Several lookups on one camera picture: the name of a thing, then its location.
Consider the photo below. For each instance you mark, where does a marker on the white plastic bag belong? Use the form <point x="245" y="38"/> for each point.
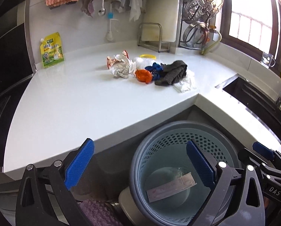
<point x="140" y="63"/>

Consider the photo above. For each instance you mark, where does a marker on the brown framed window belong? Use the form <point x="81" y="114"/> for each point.
<point x="251" y="26"/>

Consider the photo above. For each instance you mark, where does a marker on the grey perforated waste bin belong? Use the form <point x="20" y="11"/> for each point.
<point x="154" y="150"/>

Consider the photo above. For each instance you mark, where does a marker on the glass pot lid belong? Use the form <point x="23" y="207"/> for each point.
<point x="194" y="33"/>

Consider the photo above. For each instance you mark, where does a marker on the yellow plastic lid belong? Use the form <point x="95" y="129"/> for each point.
<point x="148" y="56"/>

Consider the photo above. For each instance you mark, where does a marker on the dark grey cloth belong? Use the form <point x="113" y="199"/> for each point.
<point x="172" y="73"/>

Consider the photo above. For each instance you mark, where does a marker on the orange plastic bag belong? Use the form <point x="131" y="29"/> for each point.
<point x="143" y="75"/>

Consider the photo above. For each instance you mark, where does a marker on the purple grey hanging rag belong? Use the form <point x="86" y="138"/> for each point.
<point x="88" y="4"/>

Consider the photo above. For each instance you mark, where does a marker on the metal spoon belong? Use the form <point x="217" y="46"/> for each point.
<point x="102" y="11"/>

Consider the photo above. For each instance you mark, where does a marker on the purple floor mat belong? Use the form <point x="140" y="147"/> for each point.
<point x="95" y="213"/>

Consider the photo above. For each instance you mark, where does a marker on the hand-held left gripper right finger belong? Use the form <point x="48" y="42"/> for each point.
<point x="200" y="164"/>

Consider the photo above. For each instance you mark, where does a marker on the clear plastic cup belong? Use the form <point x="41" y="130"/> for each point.
<point x="178" y="171"/>

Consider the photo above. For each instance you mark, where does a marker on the metal steamer plate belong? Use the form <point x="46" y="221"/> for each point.
<point x="205" y="4"/>

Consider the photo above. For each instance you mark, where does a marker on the white cutting board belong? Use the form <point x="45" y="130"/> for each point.
<point x="161" y="11"/>

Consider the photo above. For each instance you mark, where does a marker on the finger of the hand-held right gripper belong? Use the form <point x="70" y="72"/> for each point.
<point x="249" y="157"/>
<point x="264" y="150"/>

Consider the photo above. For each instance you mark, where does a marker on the blue plastic bag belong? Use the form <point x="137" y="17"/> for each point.
<point x="154" y="70"/>

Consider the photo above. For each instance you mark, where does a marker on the red white snack wrapper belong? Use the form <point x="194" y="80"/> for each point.
<point x="111" y="61"/>

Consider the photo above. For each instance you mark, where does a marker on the yellow green spout pouch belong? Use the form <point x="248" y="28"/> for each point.
<point x="52" y="51"/>

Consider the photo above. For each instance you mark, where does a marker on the paper ball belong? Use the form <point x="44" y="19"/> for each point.
<point x="121" y="68"/>

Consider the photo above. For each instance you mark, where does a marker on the blue white bottle brush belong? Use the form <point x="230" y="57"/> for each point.
<point x="110" y="18"/>

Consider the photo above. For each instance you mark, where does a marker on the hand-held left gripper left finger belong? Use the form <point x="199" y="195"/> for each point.
<point x="79" y="164"/>

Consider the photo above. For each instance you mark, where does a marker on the steel kitchen sink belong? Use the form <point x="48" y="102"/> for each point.
<point x="253" y="94"/>

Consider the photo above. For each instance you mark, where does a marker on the pink white flat packet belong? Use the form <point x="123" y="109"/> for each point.
<point x="168" y="188"/>

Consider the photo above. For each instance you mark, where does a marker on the metal cutting board rack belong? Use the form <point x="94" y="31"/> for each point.
<point x="152" y="43"/>

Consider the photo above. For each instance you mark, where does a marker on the clear glass mug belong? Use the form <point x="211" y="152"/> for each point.
<point x="267" y="60"/>

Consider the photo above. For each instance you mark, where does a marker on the white hanging rag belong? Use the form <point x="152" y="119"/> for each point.
<point x="135" y="8"/>

